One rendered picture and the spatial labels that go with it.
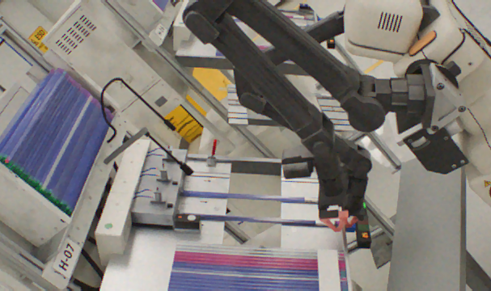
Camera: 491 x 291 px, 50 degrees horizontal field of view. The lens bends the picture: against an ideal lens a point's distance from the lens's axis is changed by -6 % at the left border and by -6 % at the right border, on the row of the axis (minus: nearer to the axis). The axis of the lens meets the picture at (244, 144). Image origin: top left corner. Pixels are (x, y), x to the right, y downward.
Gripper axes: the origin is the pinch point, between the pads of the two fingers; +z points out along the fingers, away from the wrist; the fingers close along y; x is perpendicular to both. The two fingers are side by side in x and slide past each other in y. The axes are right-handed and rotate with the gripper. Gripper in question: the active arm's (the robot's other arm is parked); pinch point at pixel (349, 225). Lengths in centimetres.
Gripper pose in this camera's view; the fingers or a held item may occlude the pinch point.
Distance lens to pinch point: 180.3
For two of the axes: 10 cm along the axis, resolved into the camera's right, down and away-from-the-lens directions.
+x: 10.0, 0.7, -0.2
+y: -0.6, 5.7, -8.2
